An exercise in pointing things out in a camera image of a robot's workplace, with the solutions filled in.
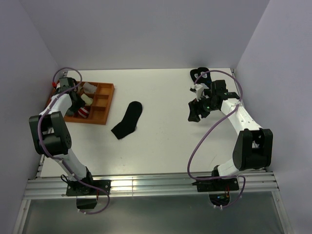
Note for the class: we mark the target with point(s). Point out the dark grey rolled sock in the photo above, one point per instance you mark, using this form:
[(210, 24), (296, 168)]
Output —
[(69, 113)]

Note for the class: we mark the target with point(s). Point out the cream rolled sock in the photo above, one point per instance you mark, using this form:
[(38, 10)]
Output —
[(88, 100)]

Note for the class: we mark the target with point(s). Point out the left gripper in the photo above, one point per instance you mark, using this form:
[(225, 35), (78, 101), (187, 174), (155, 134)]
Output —
[(81, 103)]

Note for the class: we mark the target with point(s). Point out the aluminium rail frame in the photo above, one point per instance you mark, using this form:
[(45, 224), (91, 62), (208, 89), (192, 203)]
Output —
[(151, 192)]

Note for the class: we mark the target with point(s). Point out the grey rolled sock top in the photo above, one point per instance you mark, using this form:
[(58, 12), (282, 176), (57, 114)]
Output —
[(89, 88)]

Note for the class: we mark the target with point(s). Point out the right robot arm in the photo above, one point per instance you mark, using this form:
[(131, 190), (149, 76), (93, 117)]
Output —
[(253, 147)]

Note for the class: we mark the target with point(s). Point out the orange compartment tray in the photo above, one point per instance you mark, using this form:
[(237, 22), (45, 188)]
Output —
[(100, 107)]

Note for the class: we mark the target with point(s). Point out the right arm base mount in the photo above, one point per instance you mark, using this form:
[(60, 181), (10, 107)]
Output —
[(220, 189)]

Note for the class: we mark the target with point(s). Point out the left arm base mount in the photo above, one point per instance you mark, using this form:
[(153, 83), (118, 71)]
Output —
[(86, 197)]

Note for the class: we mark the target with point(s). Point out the black patterned sock pair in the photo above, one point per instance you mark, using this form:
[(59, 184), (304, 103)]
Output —
[(205, 78)]

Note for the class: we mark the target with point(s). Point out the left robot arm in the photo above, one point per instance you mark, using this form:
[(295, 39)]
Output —
[(51, 136)]

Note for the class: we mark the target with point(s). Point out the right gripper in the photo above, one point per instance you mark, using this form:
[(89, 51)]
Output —
[(195, 109)]

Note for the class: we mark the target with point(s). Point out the red white striped sock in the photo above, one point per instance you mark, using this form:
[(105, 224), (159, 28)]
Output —
[(84, 111)]

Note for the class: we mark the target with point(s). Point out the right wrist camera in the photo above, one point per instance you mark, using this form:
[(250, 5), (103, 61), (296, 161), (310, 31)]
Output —
[(199, 91)]

